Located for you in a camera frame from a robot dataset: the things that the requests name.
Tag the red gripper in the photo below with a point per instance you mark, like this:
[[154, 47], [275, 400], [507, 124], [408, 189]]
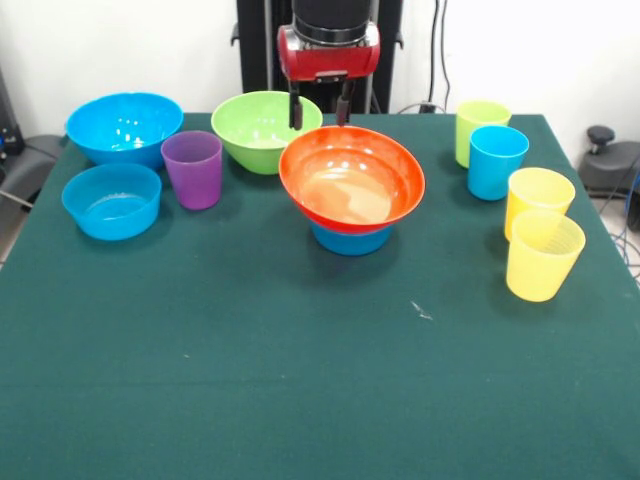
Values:
[[330, 62]]

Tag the orange bowl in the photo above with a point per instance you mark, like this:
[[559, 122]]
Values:
[[350, 185]]

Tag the small blue bowl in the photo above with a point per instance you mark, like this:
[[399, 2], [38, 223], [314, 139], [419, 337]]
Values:
[[110, 210], [350, 242]]

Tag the purple cup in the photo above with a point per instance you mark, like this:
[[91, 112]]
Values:
[[192, 175]]

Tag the green bowl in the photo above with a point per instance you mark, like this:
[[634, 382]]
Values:
[[250, 130]]

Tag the green cup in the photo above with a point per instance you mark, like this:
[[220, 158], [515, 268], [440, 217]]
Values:
[[477, 120]]

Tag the blue cup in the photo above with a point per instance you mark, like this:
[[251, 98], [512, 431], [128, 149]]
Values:
[[497, 165]]

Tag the large blue bowl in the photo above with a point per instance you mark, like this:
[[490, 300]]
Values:
[[125, 125]]

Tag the yellow cup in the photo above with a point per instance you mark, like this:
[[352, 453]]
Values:
[[542, 265], [540, 192]]

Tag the dark green tablecloth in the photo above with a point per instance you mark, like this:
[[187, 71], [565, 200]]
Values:
[[320, 360]]

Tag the black stand base with knob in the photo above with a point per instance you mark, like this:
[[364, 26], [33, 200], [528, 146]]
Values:
[[615, 170]]

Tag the black device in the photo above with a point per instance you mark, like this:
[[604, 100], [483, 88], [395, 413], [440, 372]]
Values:
[[10, 125]]

